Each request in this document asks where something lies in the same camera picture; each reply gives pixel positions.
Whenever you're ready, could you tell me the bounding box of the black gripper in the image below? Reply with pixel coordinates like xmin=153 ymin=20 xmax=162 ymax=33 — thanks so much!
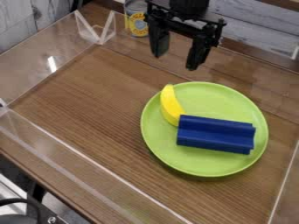
xmin=146 ymin=0 xmax=227 ymax=71

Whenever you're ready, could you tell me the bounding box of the yellow blue tin can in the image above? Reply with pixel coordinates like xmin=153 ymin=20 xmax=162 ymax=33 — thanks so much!
xmin=125 ymin=0 xmax=149 ymax=38

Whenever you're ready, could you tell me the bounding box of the black cable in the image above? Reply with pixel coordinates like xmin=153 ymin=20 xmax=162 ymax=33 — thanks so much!
xmin=0 ymin=198 xmax=43 ymax=224

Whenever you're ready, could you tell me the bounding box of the blue plastic block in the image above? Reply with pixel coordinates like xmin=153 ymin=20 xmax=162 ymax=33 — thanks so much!
xmin=177 ymin=115 xmax=257 ymax=155

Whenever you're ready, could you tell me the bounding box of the black metal table bracket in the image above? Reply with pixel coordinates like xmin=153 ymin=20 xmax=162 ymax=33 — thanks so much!
xmin=26 ymin=182 xmax=70 ymax=224

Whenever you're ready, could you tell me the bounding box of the green round plate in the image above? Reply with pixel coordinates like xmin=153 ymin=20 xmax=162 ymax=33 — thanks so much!
xmin=141 ymin=81 xmax=269 ymax=178

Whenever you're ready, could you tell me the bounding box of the yellow toy banana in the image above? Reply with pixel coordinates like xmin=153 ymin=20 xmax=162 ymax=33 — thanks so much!
xmin=161 ymin=84 xmax=186 ymax=126

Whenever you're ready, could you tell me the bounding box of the clear acrylic tray wall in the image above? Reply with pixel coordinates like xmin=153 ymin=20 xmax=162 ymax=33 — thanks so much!
xmin=0 ymin=4 xmax=299 ymax=224

